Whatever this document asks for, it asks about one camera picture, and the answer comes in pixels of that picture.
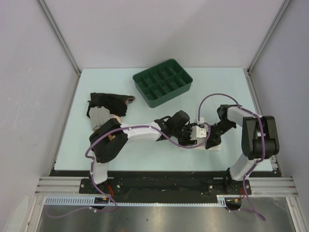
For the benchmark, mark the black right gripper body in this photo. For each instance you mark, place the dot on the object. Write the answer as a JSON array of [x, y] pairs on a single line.
[[215, 133]]

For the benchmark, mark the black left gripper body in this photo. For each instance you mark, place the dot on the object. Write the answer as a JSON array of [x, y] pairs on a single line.
[[185, 139]]

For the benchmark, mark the white underwear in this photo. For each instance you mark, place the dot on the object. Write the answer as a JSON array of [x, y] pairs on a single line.
[[201, 146]]

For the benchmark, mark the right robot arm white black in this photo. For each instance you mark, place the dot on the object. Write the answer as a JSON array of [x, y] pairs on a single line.
[[259, 140]]

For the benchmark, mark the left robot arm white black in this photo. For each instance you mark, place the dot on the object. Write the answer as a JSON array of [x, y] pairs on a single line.
[[105, 150]]

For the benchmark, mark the orange brown underwear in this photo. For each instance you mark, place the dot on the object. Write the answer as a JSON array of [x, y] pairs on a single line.
[[116, 128]]

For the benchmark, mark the black underwear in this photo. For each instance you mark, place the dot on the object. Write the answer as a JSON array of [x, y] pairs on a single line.
[[115, 103]]

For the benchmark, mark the grey underwear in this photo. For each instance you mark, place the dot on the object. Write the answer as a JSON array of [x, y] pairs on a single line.
[[98, 117]]

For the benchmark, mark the green compartment tray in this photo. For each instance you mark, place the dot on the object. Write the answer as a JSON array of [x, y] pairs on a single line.
[[162, 82]]

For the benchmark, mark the white cable duct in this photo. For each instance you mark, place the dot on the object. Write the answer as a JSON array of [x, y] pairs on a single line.
[[204, 201]]

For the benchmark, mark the front aluminium rail right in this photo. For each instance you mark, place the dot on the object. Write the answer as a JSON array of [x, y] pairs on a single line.
[[273, 187]]

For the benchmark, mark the aluminium rail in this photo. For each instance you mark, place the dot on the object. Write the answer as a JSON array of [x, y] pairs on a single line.
[[273, 187], [58, 186]]

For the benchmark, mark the right aluminium corner post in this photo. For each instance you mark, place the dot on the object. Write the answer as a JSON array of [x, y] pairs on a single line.
[[269, 34]]

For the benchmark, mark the aluminium corner post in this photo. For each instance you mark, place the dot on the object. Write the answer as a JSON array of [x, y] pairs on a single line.
[[269, 34], [58, 34]]

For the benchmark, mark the front aluminium rail left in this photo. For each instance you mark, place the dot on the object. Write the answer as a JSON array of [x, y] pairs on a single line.
[[58, 186]]

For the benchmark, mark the left aluminium corner post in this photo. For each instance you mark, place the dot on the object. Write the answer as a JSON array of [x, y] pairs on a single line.
[[58, 34]]

